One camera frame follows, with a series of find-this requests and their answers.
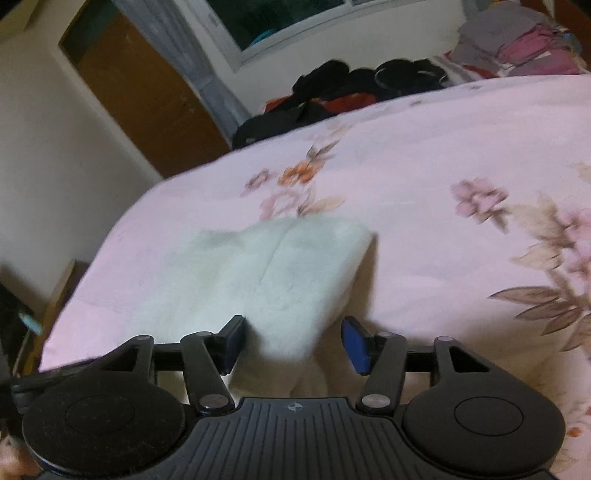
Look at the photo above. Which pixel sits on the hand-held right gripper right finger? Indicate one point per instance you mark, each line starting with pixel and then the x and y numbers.
pixel 354 345

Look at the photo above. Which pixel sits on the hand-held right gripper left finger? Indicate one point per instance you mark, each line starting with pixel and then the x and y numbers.
pixel 232 344

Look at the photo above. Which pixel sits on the white knit garment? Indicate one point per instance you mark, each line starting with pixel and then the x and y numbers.
pixel 277 277

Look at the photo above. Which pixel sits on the pile of black clothes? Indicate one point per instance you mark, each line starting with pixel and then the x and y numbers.
pixel 351 85

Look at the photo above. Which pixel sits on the stack of folded clothes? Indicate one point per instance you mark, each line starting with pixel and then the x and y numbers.
pixel 498 27

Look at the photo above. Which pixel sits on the pink floral blanket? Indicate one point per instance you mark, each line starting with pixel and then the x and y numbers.
pixel 438 194

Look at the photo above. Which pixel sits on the red cloth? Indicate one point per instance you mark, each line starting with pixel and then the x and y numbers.
pixel 351 102

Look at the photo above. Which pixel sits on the brown wooden door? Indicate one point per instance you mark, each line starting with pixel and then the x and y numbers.
pixel 138 92

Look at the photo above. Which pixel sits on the grey curtain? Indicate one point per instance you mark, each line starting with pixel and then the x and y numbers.
pixel 194 60

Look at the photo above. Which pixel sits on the grey striped cloth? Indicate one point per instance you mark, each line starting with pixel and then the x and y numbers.
pixel 455 67

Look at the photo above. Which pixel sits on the white framed window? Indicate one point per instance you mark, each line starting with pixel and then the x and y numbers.
pixel 295 23

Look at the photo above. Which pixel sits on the magenta folded garment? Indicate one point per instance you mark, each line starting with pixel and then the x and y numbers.
pixel 540 50

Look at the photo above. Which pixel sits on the colourful printed cloth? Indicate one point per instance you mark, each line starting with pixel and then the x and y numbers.
pixel 570 39

